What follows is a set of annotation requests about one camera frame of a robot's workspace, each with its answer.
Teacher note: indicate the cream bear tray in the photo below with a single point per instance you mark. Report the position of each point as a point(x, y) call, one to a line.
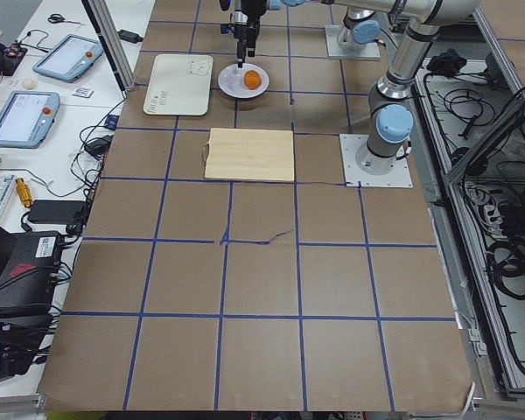
point(179, 85)

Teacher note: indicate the aluminium frame post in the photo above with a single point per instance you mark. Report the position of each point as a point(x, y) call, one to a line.
point(104, 27)

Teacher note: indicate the orange fruit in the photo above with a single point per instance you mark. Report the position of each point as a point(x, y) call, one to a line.
point(252, 80)

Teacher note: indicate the black power brick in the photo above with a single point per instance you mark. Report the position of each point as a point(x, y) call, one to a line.
point(45, 211)

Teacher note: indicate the brass cylinder tool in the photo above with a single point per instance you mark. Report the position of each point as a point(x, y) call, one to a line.
point(24, 193)

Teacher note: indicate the near blue teach pendant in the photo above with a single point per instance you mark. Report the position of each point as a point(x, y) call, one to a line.
point(26, 118)

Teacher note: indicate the wooden cutting board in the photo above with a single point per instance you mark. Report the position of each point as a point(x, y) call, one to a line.
point(250, 154)

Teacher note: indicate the white round plate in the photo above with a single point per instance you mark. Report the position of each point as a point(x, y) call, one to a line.
point(230, 81)

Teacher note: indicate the blue teach pendant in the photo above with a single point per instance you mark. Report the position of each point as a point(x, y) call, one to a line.
point(69, 59)
point(26, 118)

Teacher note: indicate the black power adapter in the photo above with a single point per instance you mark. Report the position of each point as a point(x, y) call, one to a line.
point(129, 36)

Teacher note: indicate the black scissors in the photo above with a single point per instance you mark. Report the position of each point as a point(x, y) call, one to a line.
point(57, 18)

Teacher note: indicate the small card packet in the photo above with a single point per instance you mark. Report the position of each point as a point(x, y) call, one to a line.
point(83, 92)

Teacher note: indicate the black computer box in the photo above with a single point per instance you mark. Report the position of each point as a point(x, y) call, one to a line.
point(28, 262)

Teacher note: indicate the small cream ball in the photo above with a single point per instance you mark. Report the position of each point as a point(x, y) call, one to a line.
point(29, 84)

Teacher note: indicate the far blue teach pendant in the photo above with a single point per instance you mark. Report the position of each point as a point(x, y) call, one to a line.
point(69, 59)

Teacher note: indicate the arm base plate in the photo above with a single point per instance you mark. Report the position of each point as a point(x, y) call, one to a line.
point(354, 50)
point(363, 169)

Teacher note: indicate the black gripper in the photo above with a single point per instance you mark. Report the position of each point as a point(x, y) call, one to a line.
point(248, 27)

